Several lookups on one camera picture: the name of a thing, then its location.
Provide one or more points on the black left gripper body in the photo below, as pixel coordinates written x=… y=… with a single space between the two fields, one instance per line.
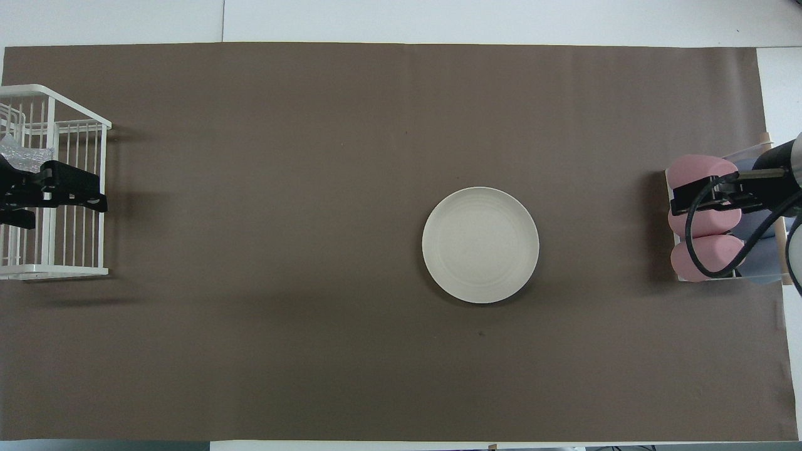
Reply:
x=19 y=188

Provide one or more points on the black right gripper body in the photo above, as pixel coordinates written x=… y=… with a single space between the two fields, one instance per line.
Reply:
x=775 y=160

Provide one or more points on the cream round plate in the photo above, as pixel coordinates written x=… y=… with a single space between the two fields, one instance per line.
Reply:
x=480 y=245

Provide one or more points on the blue plastic cup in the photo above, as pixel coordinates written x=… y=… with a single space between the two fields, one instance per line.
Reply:
x=745 y=166
x=761 y=270
x=755 y=219

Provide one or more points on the pink plastic cup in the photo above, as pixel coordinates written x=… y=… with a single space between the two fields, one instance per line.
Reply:
x=695 y=168
x=714 y=225
x=720 y=254

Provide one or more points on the cup rack with wooden bar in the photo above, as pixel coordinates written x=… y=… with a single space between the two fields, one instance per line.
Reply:
x=784 y=257

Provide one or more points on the brown table mat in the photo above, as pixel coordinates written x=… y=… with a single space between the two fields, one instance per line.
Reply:
x=313 y=250

